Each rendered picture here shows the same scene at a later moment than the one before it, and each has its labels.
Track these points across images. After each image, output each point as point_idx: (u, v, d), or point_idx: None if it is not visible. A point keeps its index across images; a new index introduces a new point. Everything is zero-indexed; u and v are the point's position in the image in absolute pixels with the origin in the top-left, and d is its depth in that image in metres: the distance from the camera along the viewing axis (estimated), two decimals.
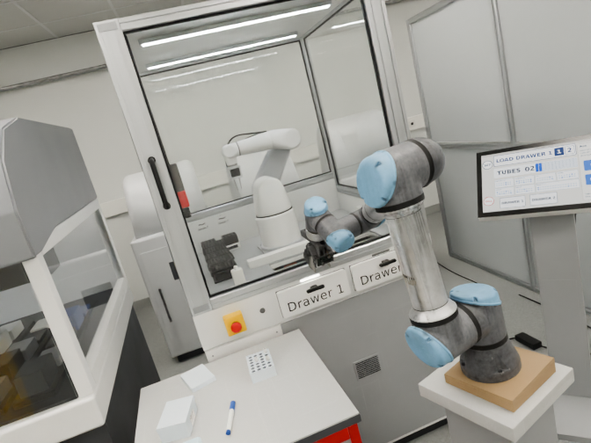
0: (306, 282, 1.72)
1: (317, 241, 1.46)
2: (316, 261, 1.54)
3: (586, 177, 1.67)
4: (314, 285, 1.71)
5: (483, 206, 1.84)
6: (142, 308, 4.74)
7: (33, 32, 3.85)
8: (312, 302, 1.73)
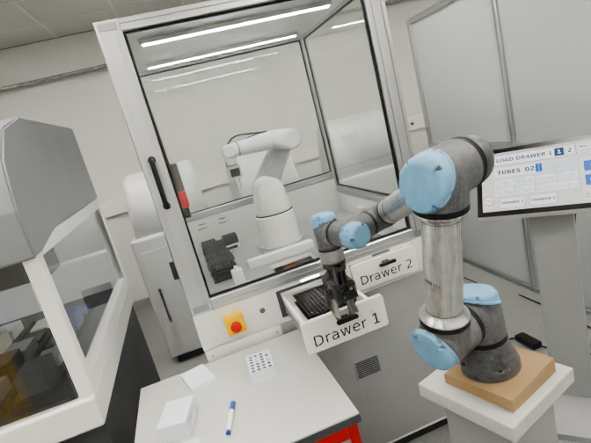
0: None
1: (332, 263, 1.30)
2: (337, 297, 1.32)
3: (586, 177, 1.67)
4: (345, 315, 1.41)
5: (483, 206, 1.84)
6: (142, 308, 4.74)
7: (33, 32, 3.85)
8: (343, 335, 1.43)
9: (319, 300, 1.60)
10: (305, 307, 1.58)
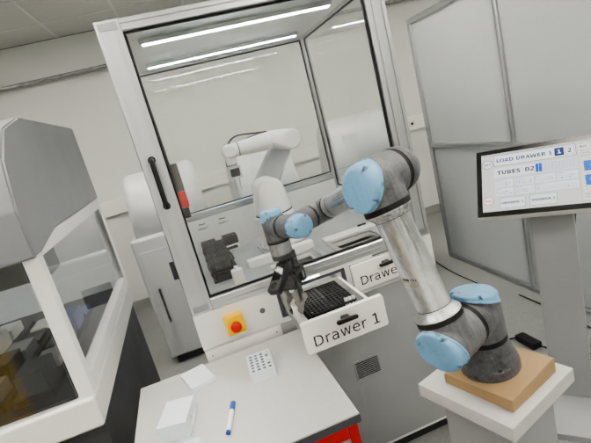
0: (336, 311, 1.41)
1: None
2: (301, 276, 1.50)
3: (586, 177, 1.67)
4: (345, 315, 1.41)
5: (483, 206, 1.84)
6: (142, 308, 4.74)
7: (33, 32, 3.85)
8: (343, 335, 1.43)
9: (319, 300, 1.60)
10: (305, 307, 1.58)
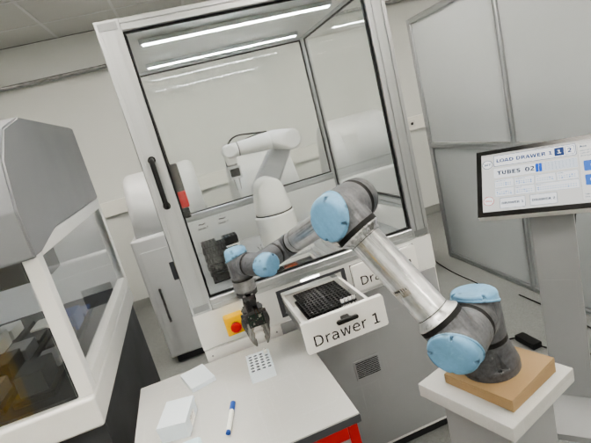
0: (336, 311, 1.41)
1: (243, 293, 1.44)
2: (248, 323, 1.46)
3: (586, 177, 1.67)
4: (345, 315, 1.41)
5: (483, 206, 1.84)
6: (142, 308, 4.74)
7: (33, 32, 3.85)
8: (343, 335, 1.43)
9: (319, 300, 1.60)
10: (305, 307, 1.58)
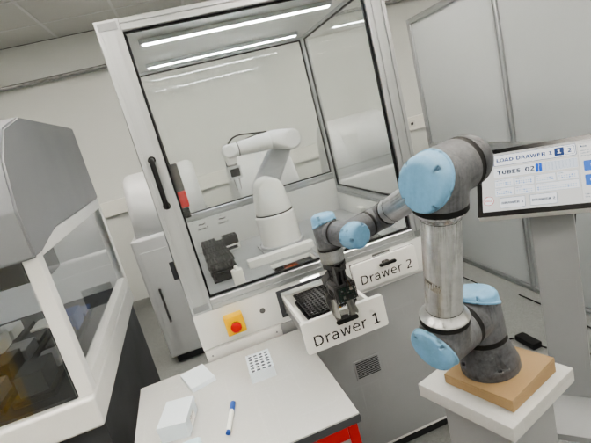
0: None
1: (332, 263, 1.30)
2: (337, 297, 1.33)
3: (586, 177, 1.67)
4: (345, 315, 1.41)
5: (483, 206, 1.84)
6: (142, 308, 4.74)
7: (33, 32, 3.85)
8: (343, 335, 1.43)
9: (319, 300, 1.60)
10: (305, 307, 1.58)
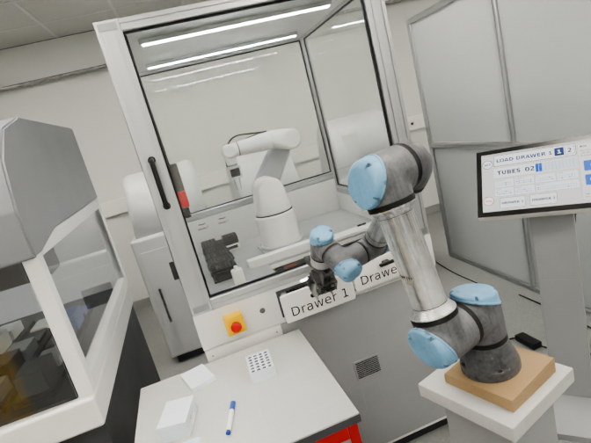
0: None
1: (322, 270, 1.45)
2: (319, 289, 1.52)
3: (586, 177, 1.67)
4: (317, 289, 1.67)
5: (483, 206, 1.84)
6: (142, 308, 4.74)
7: (33, 32, 3.85)
8: (317, 307, 1.69)
9: None
10: None
